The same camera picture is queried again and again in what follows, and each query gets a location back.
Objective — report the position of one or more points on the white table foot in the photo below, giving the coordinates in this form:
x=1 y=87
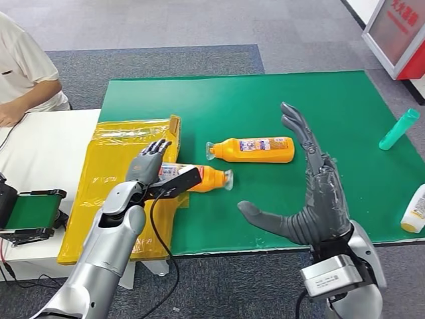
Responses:
x=156 y=267

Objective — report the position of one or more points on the person's hand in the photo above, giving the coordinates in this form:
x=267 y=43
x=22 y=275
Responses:
x=10 y=116

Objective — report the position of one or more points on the red and white sign stand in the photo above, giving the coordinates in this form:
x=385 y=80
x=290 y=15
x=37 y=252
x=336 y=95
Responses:
x=395 y=31

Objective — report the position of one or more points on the green table mat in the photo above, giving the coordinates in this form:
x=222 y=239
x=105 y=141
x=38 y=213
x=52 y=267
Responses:
x=348 y=110

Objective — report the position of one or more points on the small green conveyor belt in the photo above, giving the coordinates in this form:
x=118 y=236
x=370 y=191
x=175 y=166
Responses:
x=33 y=211

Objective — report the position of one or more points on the person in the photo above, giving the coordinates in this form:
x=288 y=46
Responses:
x=19 y=61

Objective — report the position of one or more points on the orange bottle with clear cap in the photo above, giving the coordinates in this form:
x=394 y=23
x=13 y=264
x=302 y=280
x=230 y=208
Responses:
x=229 y=152
x=209 y=178

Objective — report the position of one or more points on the black device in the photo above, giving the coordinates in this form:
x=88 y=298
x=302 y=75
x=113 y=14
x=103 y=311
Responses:
x=7 y=202

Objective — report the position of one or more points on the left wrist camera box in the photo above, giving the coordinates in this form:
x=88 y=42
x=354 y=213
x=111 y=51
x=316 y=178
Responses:
x=179 y=182

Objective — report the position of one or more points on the teal plastic bottle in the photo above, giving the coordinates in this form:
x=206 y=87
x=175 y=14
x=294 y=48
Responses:
x=396 y=131

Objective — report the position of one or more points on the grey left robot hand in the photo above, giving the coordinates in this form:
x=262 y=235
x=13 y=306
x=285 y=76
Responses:
x=144 y=167

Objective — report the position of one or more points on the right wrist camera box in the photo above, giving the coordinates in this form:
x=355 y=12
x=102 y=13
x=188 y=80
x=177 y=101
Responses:
x=331 y=275

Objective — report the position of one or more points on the person's forearm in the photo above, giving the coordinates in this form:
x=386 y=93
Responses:
x=36 y=94

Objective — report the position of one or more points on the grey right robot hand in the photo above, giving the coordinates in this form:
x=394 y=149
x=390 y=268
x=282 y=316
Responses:
x=322 y=207

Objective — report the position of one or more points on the white bottle with yellow cap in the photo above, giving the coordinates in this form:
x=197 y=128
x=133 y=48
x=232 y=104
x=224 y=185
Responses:
x=415 y=211

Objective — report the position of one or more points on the yellow plastic-wrapped box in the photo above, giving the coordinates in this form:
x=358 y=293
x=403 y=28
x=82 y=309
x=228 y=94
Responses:
x=99 y=176

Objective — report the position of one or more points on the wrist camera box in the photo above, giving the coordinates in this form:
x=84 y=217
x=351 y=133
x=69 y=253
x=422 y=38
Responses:
x=331 y=275
x=179 y=182

